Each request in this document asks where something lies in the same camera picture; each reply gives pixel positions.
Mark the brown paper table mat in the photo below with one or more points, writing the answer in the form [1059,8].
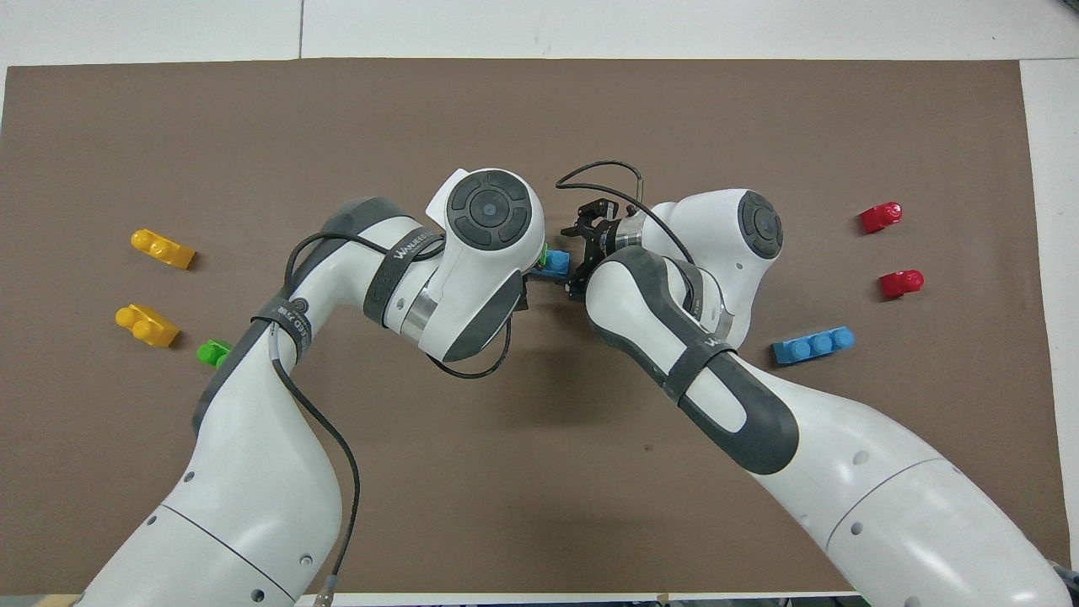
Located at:
[759,126]

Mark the yellow two-stud toy block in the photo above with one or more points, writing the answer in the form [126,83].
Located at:
[164,249]
[147,325]

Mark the red small toy block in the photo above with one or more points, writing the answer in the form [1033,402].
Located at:
[900,284]
[881,217]

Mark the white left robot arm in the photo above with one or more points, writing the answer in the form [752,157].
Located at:
[253,472]

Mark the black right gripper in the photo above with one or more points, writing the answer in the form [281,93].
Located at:
[600,232]

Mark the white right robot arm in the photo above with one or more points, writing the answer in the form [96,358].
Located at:
[885,497]

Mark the blue three-stud toy block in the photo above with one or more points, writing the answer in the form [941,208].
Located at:
[554,266]
[813,346]

